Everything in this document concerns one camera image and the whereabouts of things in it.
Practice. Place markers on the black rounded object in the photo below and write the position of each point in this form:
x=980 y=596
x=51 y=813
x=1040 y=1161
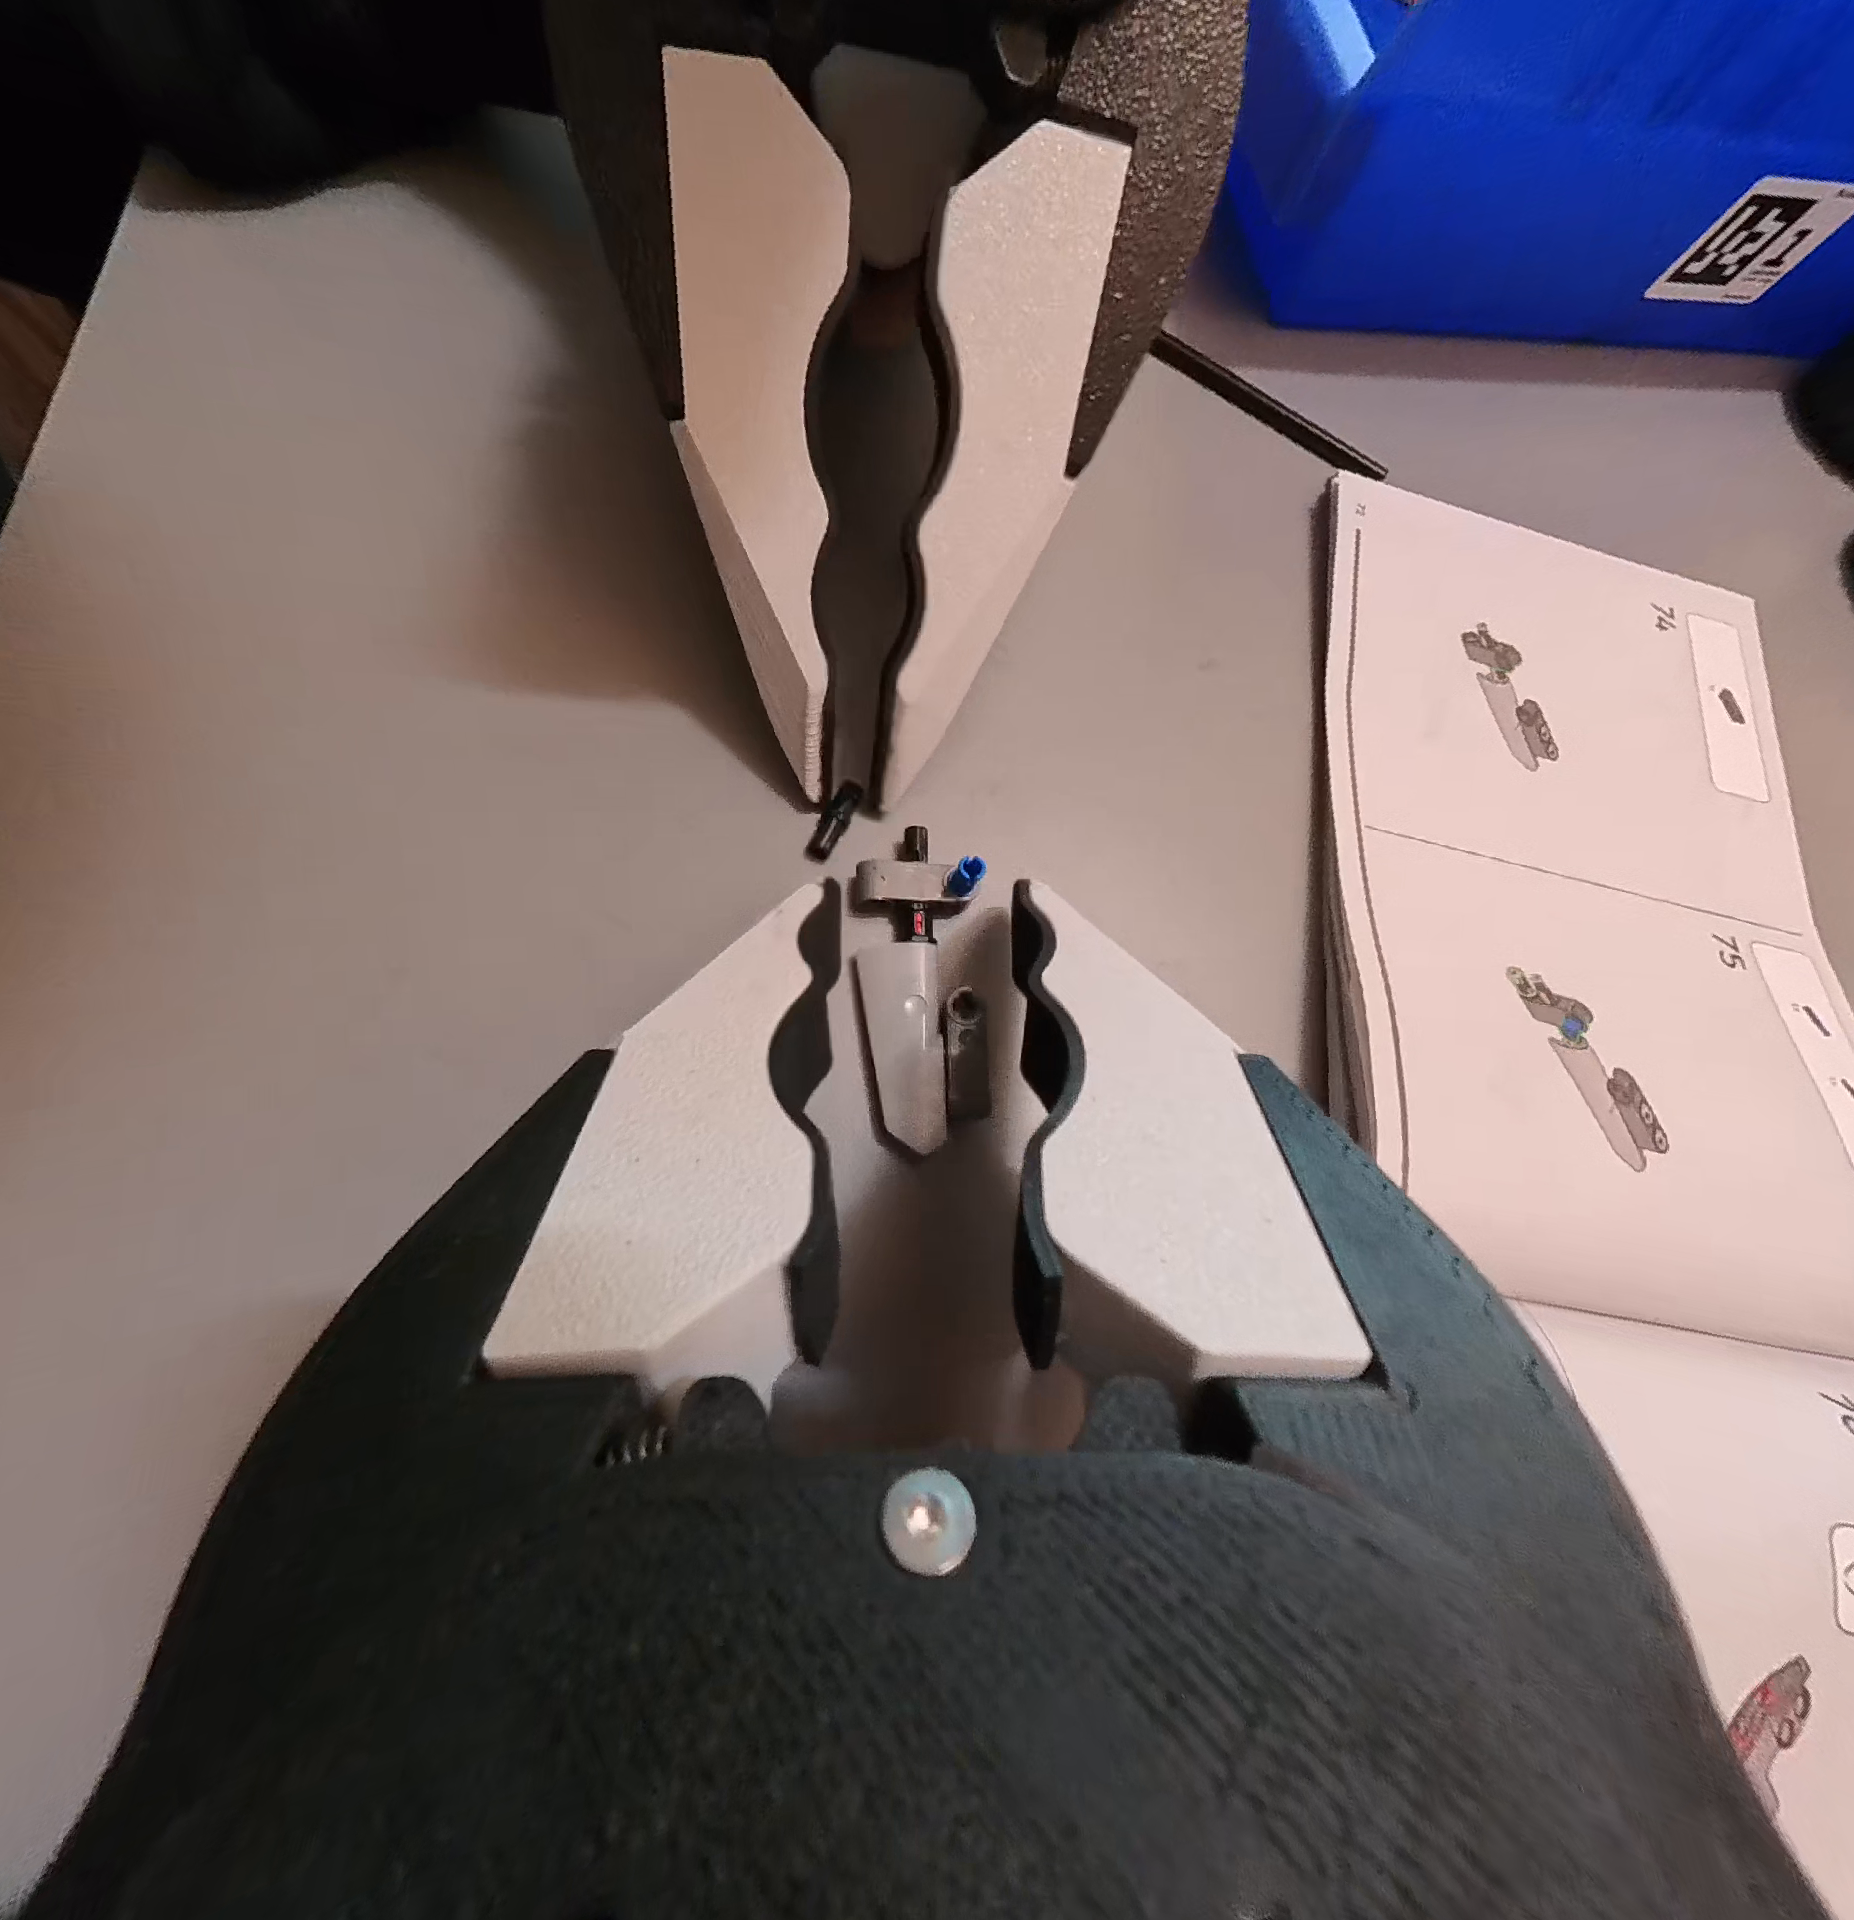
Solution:
x=1850 y=414

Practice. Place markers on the white desk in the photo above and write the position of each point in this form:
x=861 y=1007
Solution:
x=343 y=675

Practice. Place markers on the blue plastic bin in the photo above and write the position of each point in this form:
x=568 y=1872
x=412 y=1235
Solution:
x=1481 y=165

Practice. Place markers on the open instruction booklet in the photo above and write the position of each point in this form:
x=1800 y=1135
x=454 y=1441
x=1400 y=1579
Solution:
x=1557 y=961

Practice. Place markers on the small black toy pin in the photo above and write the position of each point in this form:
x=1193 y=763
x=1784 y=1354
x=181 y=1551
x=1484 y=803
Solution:
x=835 y=816

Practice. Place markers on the thin black rod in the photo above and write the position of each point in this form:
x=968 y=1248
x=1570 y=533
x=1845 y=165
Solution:
x=1271 y=409

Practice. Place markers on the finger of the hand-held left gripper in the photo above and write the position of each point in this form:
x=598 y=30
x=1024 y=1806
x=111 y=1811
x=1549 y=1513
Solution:
x=1024 y=330
x=740 y=301

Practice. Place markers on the dark cloth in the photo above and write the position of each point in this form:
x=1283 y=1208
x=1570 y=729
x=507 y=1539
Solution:
x=237 y=76

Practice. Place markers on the grey toy brick assembly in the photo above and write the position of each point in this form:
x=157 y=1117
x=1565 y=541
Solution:
x=909 y=1035

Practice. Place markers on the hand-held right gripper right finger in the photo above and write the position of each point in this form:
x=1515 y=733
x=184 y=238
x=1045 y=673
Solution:
x=1182 y=1186

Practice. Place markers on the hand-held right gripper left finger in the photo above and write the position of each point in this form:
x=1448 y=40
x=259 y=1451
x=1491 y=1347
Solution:
x=642 y=1186

